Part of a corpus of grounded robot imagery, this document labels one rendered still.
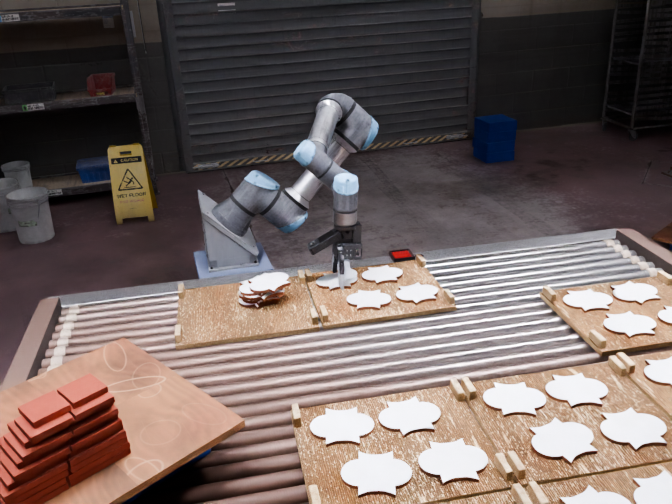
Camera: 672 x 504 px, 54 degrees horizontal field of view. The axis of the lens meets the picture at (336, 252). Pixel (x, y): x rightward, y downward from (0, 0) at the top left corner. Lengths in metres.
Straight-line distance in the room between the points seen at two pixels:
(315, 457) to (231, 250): 1.15
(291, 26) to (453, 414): 5.45
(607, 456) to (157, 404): 0.96
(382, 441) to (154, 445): 0.48
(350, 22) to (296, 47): 0.59
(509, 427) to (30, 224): 4.44
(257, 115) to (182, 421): 5.44
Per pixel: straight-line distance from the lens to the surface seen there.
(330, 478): 1.43
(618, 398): 1.72
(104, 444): 1.37
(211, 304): 2.10
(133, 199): 5.54
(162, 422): 1.47
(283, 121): 6.77
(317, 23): 6.75
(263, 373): 1.78
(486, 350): 1.86
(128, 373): 1.65
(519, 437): 1.55
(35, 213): 5.44
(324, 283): 2.14
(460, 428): 1.56
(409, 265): 2.27
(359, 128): 2.42
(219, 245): 2.43
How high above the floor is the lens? 1.92
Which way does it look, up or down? 24 degrees down
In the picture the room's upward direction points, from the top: 3 degrees counter-clockwise
